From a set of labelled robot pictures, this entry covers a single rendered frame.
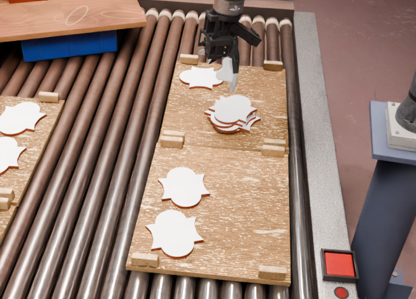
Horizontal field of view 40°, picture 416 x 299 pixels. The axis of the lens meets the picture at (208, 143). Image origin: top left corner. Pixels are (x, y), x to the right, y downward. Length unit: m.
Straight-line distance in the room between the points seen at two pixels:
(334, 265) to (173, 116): 0.63
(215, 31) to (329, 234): 0.57
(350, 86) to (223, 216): 2.33
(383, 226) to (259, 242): 0.76
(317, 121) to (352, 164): 1.32
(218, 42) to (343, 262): 0.61
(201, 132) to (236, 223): 0.34
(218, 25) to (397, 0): 3.38
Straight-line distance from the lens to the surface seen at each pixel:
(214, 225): 1.31
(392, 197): 1.87
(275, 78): 1.79
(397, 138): 1.70
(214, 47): 1.45
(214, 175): 1.42
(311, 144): 1.59
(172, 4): 2.19
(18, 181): 1.45
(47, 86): 1.79
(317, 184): 1.47
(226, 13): 1.41
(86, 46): 1.90
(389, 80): 3.70
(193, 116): 1.61
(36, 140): 1.56
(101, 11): 1.92
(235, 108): 1.58
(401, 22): 4.41
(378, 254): 2.06
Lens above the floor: 1.91
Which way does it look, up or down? 40 degrees down
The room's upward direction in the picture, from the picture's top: 3 degrees clockwise
